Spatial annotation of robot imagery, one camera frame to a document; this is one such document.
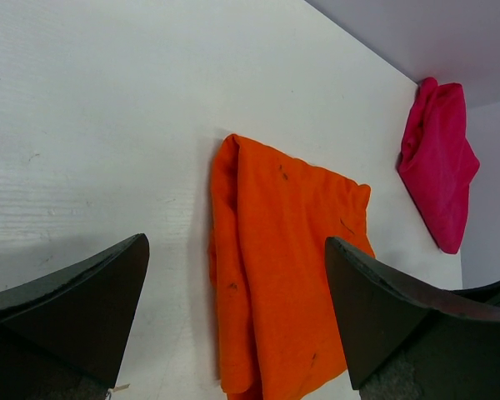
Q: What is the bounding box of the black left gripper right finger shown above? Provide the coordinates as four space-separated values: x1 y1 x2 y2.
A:
325 237 500 400

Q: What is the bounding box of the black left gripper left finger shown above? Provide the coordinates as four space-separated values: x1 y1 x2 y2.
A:
0 233 149 399

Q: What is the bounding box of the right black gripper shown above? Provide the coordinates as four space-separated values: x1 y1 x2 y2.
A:
452 281 500 308

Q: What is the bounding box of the orange t-shirt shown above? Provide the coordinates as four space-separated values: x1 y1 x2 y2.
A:
209 134 372 399

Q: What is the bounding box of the folded magenta t-shirt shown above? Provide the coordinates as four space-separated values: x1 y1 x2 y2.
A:
397 77 480 254

